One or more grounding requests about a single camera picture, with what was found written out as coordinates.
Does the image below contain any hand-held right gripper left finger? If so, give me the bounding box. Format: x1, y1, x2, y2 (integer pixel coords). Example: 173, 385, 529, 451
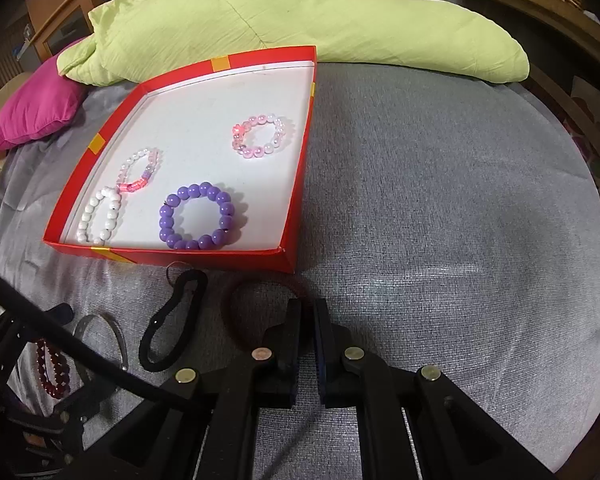
99, 298, 302, 480

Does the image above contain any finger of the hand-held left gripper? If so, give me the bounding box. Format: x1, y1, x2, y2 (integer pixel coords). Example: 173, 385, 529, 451
0, 304, 76, 397
0, 258, 202, 407

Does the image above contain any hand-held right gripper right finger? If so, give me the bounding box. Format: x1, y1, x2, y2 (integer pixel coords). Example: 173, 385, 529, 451
313, 298, 556, 480

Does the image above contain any silver metal bangle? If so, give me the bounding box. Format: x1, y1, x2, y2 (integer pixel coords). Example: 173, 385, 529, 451
72, 312, 130, 372

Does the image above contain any dark red bead bracelet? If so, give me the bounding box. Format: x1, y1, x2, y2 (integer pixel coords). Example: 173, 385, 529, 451
34, 338, 71, 401

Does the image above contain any maroon hair tie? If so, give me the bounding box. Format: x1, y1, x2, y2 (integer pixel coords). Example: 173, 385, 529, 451
221, 279, 322, 352

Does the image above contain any black hair tie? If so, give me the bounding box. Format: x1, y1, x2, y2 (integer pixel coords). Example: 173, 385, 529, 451
138, 269, 209, 374

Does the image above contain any purple bead bracelet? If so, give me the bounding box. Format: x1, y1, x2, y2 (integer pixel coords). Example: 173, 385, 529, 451
158, 182, 235, 251

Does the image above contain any clear pink white bead bracelet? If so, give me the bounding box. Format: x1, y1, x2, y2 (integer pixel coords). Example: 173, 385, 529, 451
117, 147, 162, 195

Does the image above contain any red shallow cardboard box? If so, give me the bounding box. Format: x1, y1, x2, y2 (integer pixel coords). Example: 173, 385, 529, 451
43, 45, 317, 274

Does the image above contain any pink flower bead bracelet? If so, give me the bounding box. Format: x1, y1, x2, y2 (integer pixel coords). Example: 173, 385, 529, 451
229, 113, 295, 160

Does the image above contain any beige cushion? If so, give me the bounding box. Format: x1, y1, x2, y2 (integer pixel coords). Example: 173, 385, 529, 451
0, 72, 32, 172

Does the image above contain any magenta pillow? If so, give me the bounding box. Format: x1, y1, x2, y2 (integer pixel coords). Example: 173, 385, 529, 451
0, 54, 84, 157

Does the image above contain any light green quilt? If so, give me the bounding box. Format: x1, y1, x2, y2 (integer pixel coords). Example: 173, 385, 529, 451
57, 0, 530, 86

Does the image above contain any wooden cabinet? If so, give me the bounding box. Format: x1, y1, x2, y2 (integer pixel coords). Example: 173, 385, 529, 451
24, 0, 147, 64

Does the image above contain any wooden shelf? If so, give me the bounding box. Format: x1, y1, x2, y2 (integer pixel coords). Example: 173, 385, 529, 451
434, 0, 600, 213

